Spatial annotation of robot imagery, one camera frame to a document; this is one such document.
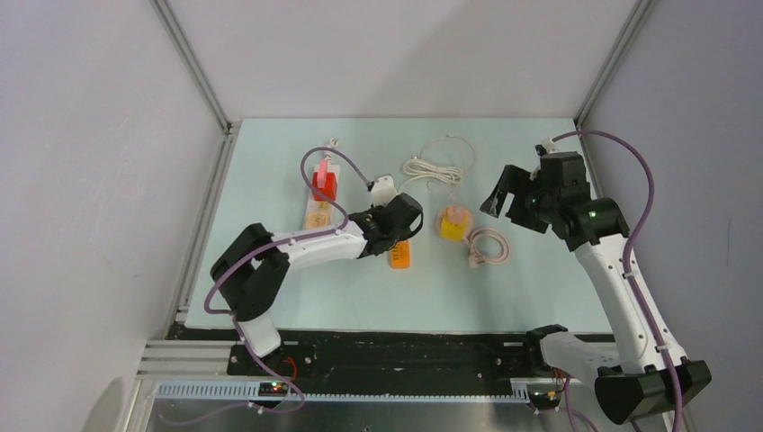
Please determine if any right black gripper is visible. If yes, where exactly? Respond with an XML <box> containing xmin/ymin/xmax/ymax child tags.
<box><xmin>480</xmin><ymin>164</ymin><xmax>559</xmax><ymax>234</ymax></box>

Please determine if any yellow cube socket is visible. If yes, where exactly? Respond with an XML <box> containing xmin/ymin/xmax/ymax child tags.
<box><xmin>439</xmin><ymin>218</ymin><xmax>470</xmax><ymax>242</ymax></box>

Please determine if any salmon pink charger plug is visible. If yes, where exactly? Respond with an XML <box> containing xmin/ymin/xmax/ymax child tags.
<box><xmin>444</xmin><ymin>204</ymin><xmax>470</xmax><ymax>225</ymax></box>

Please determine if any red cube socket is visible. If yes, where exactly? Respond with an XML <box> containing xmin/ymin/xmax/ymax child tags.
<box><xmin>311</xmin><ymin>172</ymin><xmax>338</xmax><ymax>202</ymax></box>

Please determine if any beige dragon cube adapter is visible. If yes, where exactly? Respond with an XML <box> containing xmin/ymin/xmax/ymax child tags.
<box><xmin>303</xmin><ymin>210</ymin><xmax>333</xmax><ymax>230</ymax></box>

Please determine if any white multicolour power strip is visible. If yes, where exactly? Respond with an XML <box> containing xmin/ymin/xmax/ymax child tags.
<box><xmin>303</xmin><ymin>161</ymin><xmax>340</xmax><ymax>225</ymax></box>

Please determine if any pink plug adapter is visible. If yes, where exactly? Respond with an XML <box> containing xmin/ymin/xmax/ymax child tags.
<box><xmin>314</xmin><ymin>159</ymin><xmax>329</xmax><ymax>189</ymax></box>

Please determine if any pink round power strip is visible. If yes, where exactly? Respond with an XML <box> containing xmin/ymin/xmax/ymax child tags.
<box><xmin>435</xmin><ymin>204</ymin><xmax>473</xmax><ymax>241</ymax></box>

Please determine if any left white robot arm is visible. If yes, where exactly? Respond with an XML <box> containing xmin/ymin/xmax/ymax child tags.
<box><xmin>204</xmin><ymin>193</ymin><xmax>423</xmax><ymax>374</ymax></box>

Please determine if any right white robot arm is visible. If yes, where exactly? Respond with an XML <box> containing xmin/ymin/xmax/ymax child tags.
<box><xmin>480</xmin><ymin>152</ymin><xmax>712</xmax><ymax>425</ymax></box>

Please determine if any orange power strip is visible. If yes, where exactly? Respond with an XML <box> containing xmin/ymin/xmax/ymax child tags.
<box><xmin>388</xmin><ymin>240</ymin><xmax>411</xmax><ymax>270</ymax></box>

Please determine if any white bundled cable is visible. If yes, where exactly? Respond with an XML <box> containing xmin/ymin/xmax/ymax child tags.
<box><xmin>396</xmin><ymin>156</ymin><xmax>466</xmax><ymax>192</ymax></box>

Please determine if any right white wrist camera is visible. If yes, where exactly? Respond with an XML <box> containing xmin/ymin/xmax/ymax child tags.
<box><xmin>534</xmin><ymin>137</ymin><xmax>560</xmax><ymax>157</ymax></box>

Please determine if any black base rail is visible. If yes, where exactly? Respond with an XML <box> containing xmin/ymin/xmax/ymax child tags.
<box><xmin>226</xmin><ymin>324</ymin><xmax>573</xmax><ymax>412</ymax></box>

